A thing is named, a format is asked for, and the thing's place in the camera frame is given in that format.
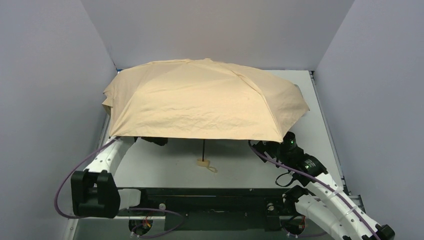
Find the aluminium front rail frame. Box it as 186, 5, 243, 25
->
63, 195, 371, 240

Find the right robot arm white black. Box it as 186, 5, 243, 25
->
248, 131, 396, 240

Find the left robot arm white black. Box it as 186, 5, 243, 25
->
70, 136, 166, 219

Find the beige umbrella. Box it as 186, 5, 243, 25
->
101, 58, 311, 174

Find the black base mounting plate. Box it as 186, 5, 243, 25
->
118, 188, 301, 218

